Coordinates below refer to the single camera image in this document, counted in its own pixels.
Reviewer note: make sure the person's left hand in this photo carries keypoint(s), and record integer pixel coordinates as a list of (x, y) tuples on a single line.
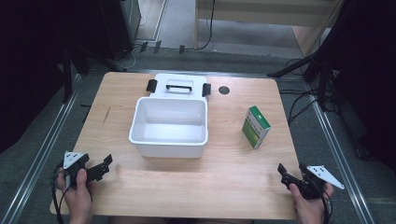
[(79, 199)]

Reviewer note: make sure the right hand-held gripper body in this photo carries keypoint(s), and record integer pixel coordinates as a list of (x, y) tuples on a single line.
[(323, 175)]

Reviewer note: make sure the black round table grommet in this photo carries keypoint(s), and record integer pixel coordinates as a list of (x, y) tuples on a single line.
[(224, 90)]

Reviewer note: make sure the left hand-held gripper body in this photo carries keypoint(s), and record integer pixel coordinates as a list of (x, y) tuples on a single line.
[(74, 160)]

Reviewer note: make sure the black metal stand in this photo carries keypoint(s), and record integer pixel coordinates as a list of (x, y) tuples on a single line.
[(67, 77)]

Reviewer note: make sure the dark curtain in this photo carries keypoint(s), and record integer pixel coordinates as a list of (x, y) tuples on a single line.
[(367, 77), (28, 62)]

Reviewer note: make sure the person's right hand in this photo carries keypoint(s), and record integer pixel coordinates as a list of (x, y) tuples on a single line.
[(309, 210)]

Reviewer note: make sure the black cabinet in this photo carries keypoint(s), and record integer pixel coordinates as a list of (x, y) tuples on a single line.
[(120, 28)]

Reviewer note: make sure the light wooden furniture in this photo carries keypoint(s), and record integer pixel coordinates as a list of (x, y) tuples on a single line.
[(264, 12)]

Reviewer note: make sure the black tripod stand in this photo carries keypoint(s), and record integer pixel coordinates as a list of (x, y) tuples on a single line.
[(320, 77)]

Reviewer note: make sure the white plastic storage box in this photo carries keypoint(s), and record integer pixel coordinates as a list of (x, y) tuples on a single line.
[(169, 124)]

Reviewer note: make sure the metal floor rail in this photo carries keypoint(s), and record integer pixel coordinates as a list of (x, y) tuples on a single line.
[(37, 161), (339, 161)]

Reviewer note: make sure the green and white carton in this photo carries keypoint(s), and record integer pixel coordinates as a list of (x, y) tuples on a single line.
[(256, 129)]

